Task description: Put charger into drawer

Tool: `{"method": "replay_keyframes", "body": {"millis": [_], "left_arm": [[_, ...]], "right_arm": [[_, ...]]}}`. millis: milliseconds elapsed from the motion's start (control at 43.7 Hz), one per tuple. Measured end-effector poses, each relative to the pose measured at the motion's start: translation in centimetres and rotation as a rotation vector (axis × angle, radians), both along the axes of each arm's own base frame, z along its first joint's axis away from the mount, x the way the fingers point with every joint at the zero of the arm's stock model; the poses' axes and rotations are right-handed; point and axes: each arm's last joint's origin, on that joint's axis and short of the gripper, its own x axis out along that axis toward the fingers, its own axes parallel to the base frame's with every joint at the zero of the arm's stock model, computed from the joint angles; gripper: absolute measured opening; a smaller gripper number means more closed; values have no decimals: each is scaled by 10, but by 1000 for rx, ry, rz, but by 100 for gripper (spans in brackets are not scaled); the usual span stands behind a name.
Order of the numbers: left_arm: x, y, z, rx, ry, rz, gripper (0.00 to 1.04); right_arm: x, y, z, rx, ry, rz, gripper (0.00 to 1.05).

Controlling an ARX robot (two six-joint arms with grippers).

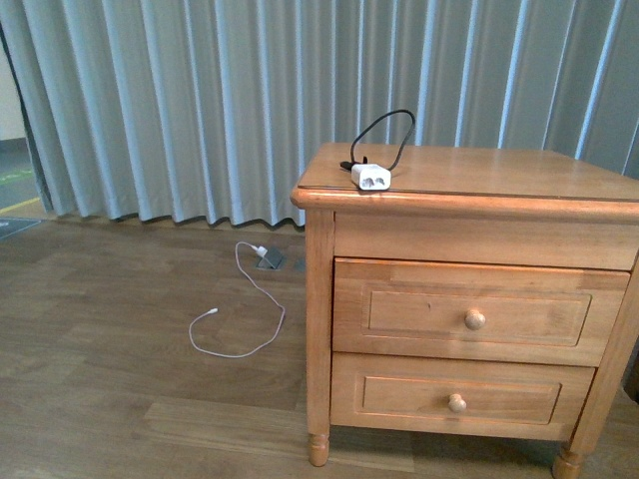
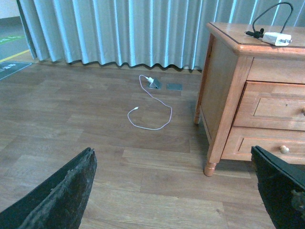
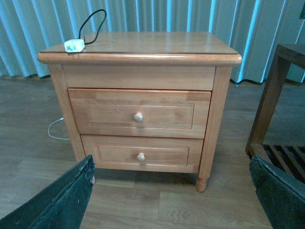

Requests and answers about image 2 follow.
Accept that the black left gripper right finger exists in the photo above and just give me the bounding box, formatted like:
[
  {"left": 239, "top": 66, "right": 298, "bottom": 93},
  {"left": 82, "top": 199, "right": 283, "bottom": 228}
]
[{"left": 251, "top": 146, "right": 305, "bottom": 229}]

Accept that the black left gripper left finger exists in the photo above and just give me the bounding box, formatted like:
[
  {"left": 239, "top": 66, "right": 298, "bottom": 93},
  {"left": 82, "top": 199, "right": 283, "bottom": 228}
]
[{"left": 0, "top": 147, "right": 97, "bottom": 229}]

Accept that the wooden drawer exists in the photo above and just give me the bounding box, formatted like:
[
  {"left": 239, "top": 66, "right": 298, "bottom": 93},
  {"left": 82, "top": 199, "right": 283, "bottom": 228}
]
[
  {"left": 234, "top": 81, "right": 305, "bottom": 131},
  {"left": 222, "top": 126, "right": 305, "bottom": 165}
]

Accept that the white charger with black cable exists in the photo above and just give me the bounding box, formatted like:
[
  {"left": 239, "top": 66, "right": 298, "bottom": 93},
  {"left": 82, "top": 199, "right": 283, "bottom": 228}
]
[{"left": 245, "top": 2, "right": 294, "bottom": 46}]

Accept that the wooden nightstand cabinet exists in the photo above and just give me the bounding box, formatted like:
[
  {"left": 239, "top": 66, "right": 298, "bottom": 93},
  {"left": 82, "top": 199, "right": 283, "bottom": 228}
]
[{"left": 194, "top": 22, "right": 305, "bottom": 177}]

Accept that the dark floor sign mat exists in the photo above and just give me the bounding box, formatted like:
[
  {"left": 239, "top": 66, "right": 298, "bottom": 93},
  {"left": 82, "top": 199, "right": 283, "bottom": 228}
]
[{"left": 0, "top": 61, "right": 32, "bottom": 80}]

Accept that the open metal floor socket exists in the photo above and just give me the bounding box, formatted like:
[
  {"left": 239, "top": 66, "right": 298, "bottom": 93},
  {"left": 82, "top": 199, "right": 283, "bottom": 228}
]
[{"left": 148, "top": 79, "right": 162, "bottom": 89}]

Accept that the closed metal floor socket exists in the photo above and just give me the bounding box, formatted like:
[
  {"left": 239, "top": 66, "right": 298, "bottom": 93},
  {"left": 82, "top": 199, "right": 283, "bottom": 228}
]
[{"left": 166, "top": 83, "right": 183, "bottom": 91}]

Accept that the grey pleated curtain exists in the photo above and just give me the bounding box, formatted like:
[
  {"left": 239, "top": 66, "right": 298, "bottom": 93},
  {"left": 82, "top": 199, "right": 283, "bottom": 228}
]
[{"left": 17, "top": 0, "right": 305, "bottom": 69}]

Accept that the white usb cable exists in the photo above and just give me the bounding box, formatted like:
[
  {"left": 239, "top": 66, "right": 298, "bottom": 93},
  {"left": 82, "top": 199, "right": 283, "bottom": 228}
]
[{"left": 127, "top": 74, "right": 173, "bottom": 131}]

